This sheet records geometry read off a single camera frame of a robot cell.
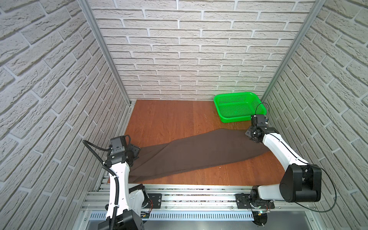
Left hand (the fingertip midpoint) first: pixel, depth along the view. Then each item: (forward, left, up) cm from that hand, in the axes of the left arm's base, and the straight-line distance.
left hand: (135, 149), depth 79 cm
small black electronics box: (-30, -7, -13) cm, 33 cm away
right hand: (+9, -71, +2) cm, 72 cm away
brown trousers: (+5, -35, -13) cm, 38 cm away
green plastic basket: (+42, -71, -10) cm, 83 cm away
